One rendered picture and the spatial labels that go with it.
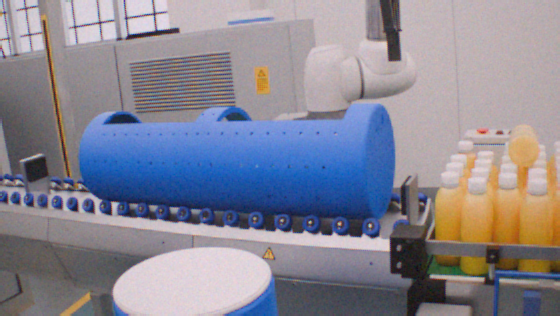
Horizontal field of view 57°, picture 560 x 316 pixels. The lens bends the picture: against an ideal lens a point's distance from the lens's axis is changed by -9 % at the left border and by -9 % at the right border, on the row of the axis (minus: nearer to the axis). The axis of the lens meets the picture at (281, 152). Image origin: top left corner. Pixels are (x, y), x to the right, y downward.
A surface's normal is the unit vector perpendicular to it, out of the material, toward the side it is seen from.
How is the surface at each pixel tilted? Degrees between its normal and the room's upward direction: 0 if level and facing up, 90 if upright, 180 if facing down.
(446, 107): 90
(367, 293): 110
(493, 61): 90
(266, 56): 90
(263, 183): 97
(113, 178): 100
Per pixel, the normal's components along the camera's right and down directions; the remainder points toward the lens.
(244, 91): -0.30, 0.25
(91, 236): -0.43, -0.09
